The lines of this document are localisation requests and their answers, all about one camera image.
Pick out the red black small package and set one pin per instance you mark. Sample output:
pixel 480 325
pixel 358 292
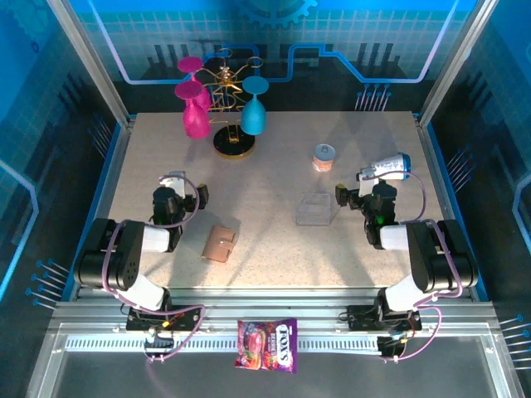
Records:
pixel 314 211

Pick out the tan leather card holder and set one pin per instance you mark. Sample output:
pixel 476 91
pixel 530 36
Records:
pixel 217 246

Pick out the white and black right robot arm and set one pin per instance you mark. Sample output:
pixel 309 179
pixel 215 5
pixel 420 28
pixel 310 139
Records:
pixel 427 257

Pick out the small tin can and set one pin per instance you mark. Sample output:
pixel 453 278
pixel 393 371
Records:
pixel 322 159

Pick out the white cup with blue lid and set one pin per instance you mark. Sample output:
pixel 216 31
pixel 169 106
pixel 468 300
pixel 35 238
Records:
pixel 394 166

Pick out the large pink wine glass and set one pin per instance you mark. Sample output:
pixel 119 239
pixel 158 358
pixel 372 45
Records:
pixel 197 122

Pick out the blue wine glass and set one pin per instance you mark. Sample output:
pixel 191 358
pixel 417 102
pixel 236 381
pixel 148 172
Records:
pixel 253 118

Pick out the small pink wine glass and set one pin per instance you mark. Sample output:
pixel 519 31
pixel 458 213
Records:
pixel 190 64

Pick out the Fox's candy bag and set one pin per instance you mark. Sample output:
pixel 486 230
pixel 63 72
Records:
pixel 265 344

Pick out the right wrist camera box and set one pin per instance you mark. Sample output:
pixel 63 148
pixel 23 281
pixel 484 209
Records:
pixel 367 184

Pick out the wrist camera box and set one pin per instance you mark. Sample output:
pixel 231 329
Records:
pixel 367 184
pixel 177 183

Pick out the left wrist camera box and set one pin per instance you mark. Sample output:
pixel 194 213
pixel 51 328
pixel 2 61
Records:
pixel 177 183

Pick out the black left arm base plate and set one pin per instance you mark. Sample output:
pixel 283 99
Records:
pixel 186 317

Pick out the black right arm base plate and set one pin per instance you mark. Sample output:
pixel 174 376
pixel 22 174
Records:
pixel 359 317

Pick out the aluminium frame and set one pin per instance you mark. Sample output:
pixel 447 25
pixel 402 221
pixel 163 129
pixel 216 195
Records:
pixel 269 309

